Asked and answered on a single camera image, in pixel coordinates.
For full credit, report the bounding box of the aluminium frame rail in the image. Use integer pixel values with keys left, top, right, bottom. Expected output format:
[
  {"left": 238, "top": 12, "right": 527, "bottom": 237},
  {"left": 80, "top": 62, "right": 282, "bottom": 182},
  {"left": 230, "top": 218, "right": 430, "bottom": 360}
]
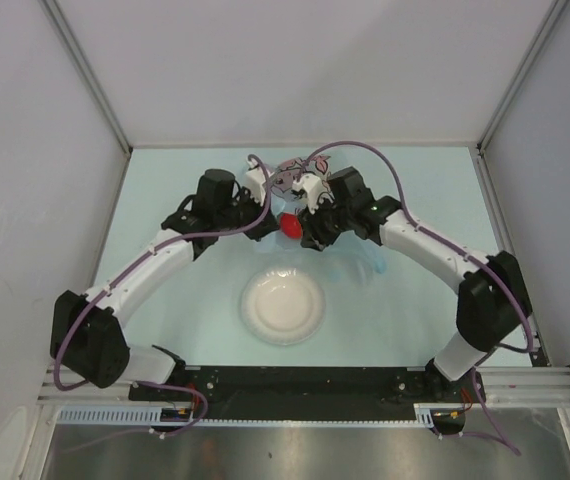
[{"left": 37, "top": 363, "right": 570, "bottom": 409}]

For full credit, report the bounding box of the white paper plate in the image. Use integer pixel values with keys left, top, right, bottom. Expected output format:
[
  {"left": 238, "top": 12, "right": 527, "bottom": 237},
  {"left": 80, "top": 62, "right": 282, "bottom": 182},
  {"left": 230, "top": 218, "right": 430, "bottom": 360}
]
[{"left": 240, "top": 267, "right": 326, "bottom": 346}]

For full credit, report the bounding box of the light blue plastic bag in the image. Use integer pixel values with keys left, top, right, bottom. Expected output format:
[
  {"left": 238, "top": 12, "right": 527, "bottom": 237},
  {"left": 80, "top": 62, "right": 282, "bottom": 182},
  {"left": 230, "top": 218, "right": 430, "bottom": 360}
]
[{"left": 257, "top": 154, "right": 389, "bottom": 276}]

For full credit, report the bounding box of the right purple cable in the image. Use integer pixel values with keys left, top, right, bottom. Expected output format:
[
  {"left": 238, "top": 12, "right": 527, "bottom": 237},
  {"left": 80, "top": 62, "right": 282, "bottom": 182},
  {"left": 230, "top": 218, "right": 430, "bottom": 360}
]
[{"left": 292, "top": 139, "right": 539, "bottom": 456}]

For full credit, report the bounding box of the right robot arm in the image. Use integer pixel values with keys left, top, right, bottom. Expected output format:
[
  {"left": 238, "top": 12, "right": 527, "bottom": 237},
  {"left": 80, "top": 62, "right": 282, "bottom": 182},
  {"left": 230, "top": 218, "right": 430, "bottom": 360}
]
[{"left": 292, "top": 167, "right": 533, "bottom": 401}]

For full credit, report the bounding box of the red fake apple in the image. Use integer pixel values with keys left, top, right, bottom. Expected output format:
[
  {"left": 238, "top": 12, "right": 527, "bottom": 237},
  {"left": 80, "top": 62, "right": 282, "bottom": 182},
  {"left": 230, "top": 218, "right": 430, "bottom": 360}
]
[{"left": 279, "top": 213, "right": 303, "bottom": 240}]

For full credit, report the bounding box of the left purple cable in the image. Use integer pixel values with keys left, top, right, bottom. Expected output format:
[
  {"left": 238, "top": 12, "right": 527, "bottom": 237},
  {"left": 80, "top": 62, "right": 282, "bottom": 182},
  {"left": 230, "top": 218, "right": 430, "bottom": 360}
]
[{"left": 52, "top": 153, "right": 279, "bottom": 451}]

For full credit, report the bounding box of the white slotted cable duct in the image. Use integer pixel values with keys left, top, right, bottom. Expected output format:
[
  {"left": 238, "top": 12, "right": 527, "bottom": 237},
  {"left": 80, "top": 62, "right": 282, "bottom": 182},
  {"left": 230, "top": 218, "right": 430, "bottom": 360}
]
[{"left": 57, "top": 403, "right": 439, "bottom": 430}]

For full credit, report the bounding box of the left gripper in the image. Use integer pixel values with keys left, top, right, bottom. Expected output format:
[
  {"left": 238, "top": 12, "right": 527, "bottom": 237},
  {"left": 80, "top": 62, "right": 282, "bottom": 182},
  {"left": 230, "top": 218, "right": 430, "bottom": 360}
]
[{"left": 215, "top": 186, "right": 280, "bottom": 242}]

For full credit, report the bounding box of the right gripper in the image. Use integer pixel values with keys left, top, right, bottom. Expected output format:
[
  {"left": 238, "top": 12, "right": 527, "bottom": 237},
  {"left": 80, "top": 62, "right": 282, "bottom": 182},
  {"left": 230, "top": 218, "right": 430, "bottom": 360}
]
[{"left": 298, "top": 193, "right": 354, "bottom": 251}]

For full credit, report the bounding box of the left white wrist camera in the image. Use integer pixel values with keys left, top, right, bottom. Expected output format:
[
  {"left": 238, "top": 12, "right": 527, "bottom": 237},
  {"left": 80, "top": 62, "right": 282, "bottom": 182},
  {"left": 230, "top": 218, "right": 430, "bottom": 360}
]
[{"left": 242, "top": 159, "right": 269, "bottom": 206}]

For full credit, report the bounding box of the purple cable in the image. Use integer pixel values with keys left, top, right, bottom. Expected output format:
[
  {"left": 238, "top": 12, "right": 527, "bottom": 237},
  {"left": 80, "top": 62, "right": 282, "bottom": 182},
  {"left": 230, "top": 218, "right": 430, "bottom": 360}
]
[
  {"left": 292, "top": 139, "right": 539, "bottom": 456},
  {"left": 52, "top": 153, "right": 279, "bottom": 451}
]

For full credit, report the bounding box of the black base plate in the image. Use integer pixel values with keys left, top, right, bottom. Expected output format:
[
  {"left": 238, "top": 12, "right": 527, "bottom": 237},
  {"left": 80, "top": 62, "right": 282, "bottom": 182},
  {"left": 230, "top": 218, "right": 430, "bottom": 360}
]
[{"left": 128, "top": 363, "right": 487, "bottom": 421}]

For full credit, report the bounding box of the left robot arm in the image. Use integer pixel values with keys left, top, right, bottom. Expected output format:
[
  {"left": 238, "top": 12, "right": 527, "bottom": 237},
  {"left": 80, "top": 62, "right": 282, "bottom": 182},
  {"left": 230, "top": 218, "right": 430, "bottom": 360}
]
[{"left": 50, "top": 165, "right": 278, "bottom": 400}]

